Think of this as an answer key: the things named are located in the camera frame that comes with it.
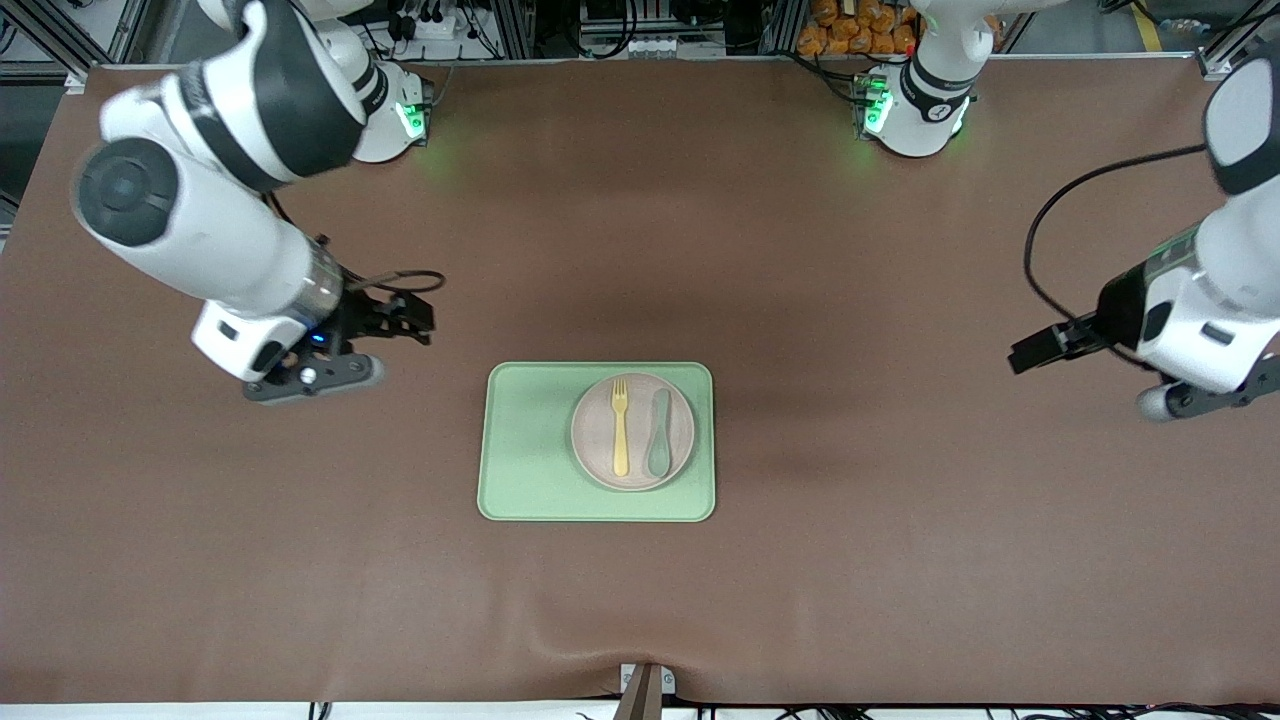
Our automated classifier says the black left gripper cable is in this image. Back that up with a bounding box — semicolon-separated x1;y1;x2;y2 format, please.
1023;143;1211;366

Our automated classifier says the green plastic spoon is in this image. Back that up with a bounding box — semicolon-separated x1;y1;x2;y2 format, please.
646;388;674;479

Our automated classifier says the metal bracket with post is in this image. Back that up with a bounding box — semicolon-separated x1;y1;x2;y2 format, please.
612;662;677;720

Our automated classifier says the aluminium frame post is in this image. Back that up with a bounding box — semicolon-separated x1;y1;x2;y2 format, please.
495;0;538;59
762;0;809;56

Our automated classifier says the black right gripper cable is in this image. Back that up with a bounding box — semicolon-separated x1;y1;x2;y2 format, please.
345;268;447;297

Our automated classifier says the aluminium frame profile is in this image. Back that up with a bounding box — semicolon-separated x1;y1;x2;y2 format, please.
0;0;201;93
1195;0;1280;81

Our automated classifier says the orange packaged snacks pile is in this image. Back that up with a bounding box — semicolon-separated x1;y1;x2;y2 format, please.
797;0;921;57

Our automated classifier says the white power strip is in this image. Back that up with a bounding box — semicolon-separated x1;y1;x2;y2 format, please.
395;5;461;41

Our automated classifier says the light green rectangular tray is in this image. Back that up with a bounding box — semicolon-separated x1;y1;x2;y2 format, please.
477;361;717;523

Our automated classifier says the round beige plate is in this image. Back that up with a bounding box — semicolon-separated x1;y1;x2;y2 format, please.
570;372;696;493

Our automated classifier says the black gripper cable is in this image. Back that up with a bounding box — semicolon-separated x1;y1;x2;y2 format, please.
345;268;447;297
1023;143;1211;366

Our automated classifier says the brown table mat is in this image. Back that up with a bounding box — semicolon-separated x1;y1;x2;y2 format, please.
0;57;1280;706

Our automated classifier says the yellow plastic fork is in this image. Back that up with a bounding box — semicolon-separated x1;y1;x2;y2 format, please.
611;377;632;478

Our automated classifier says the black electronics box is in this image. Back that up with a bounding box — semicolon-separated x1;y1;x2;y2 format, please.
580;0;761;56

